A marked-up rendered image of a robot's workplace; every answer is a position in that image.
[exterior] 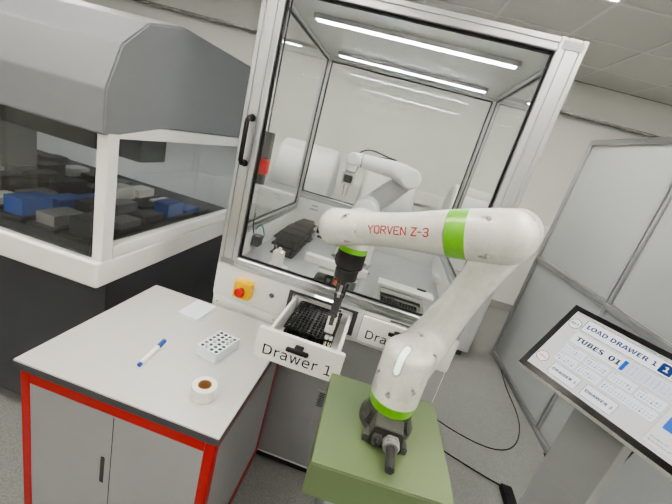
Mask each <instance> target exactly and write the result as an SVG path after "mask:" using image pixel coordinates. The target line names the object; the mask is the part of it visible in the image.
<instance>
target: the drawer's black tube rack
mask: <svg viewBox="0 0 672 504"><path fill-rule="evenodd" d="M310 309H311V310H310ZM313 310H314V311H313ZM328 312H329V313H330V309H327V308H324V307H321V306H318V305H315V304H312V303H309V302H306V301H303V300H302V301H301V302H300V303H299V305H298V306H297V308H296V309H295V310H294V312H293V313H292V315H291V316H290V317H289V319H288V320H287V322H286V323H287V324H289V325H293V326H296V327H299V328H302V329H305V330H308V331H311V332H313V333H316V334H319V335H322V336H325V335H329V337H330V336H332V337H333V340H334V337H335V335H336V332H337V329H338V327H339V324H340V321H341V317H342V315H343V314H342V313H339V316H338V319H337V322H336V326H335V329H334V331H333V334H329V333H326V332H324V330H325V326H326V323H327V320H328V315H327V314H328ZM325 314H326V315H325ZM292 316H293V317H292ZM283 332H286V333H288V334H291V335H294V336H297V337H300V338H303V339H306V340H309V341H312V342H314V343H317V344H320V345H323V342H324V341H323V340H320V339H317V338H314V337H312V336H309V335H306V334H303V333H300V332H297V331H294V330H291V329H288V328H285V329H284V330H283Z"/></svg>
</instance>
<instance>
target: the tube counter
mask: <svg viewBox="0 0 672 504"><path fill-rule="evenodd" d="M604 362H606V363H608V364H609V365H611V366H613V367H614V368H616V369H618V370H619V371H621V372H623V373H624V374H626V375H628V376H629V377H631V378H633V379H634V380H636V381H637V382H639V383H641V384H642V385H644V386H646V387H647V388H649V389H651V390H652V391H654V392H656V393H657V394H659V395H661V396H662V397H664V398H666V399H667V400H669V401H671V402H672V386H671V385H669V384H668V383H666V382H664V381H663V380H661V379H659V378H657V377H656V376H654V375H652V374H650V373H649V372H647V371H645V370H643V369H642V368H640V367H638V366H636V365H635V364H633V363H631V362H629V361H628V360H626V359H624V358H622V357H621V356H619V355H617V354H616V353H614V352H612V353H611V354H610V355H609V356H608V357H607V358H606V359H605V360H604Z"/></svg>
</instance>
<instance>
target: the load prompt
mask: <svg viewBox="0 0 672 504"><path fill-rule="evenodd" d="M580 330H581V331H582V332H584V333H586V334H588V335H590V336H591V337H593V338H595V339H597V340H598V341H600V342H602V343H604V344H605V345H607V346H609V347H611V348H612V349H614V350H616V351H618V352H619V353H621V354H623V355H625V356H627V357H628V358H630V359H632V360H634V361H635V362H637V363H639V364H641V365H642V366H644V367H646V368H648V369H649V370H651V371H653V372H655V373H656V374H658V375H660V376H662V377H664V378H665V379H667V380H669V381H671V382H672V364H671V363H669V362H667V361H665V360H664V359H662V358H660V357H658V356H656V355H654V354H652V353H650V352H649V351H647V350H645V349H643V348H641V347H639V346H637V345H635V344H634V343H632V342H630V341H628V340H626V339H624V338H622V337H620V336H618V335H617V334H615V333H613V332H611V331H609V330H607V329H605V328H603V327H602V326H600V325H598V324H596V323H594V322H592V321H590V320H589V321H588V322H587V323H586V324H585V325H584V326H583V327H582V328H581V329H580Z"/></svg>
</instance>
